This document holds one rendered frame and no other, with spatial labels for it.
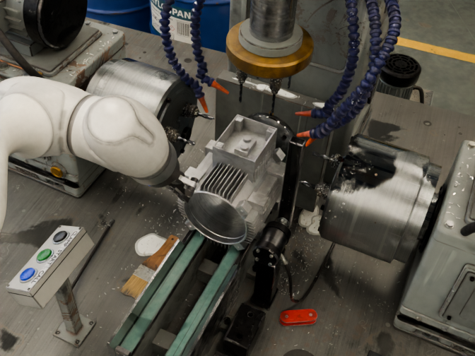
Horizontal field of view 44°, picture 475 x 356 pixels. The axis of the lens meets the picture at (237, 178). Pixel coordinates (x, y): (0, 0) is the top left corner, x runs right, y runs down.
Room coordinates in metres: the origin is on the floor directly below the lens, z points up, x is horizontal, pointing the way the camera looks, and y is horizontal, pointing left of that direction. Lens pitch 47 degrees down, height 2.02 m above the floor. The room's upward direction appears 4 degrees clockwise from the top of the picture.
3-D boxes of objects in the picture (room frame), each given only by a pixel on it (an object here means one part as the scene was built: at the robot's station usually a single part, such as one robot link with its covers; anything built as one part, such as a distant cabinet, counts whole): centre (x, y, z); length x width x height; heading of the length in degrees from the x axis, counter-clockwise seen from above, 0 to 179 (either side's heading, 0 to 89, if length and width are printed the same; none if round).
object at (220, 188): (0.91, 0.00, 1.01); 0.20 x 0.19 x 0.19; 157
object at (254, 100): (1.15, -0.09, 0.97); 0.30 x 0.11 x 0.34; 68
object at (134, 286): (0.84, 0.19, 0.80); 0.21 x 0.05 x 0.01; 154
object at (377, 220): (0.88, -0.34, 1.04); 0.41 x 0.25 x 0.25; 68
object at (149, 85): (1.14, 0.29, 1.04); 0.37 x 0.25 x 0.25; 68
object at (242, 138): (0.95, -0.01, 1.11); 0.12 x 0.11 x 0.07; 157
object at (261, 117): (1.09, -0.07, 1.01); 0.15 x 0.02 x 0.15; 68
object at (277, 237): (0.92, -0.18, 0.92); 0.45 x 0.13 x 0.24; 158
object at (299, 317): (0.71, -0.16, 0.81); 0.09 x 0.03 x 0.02; 99
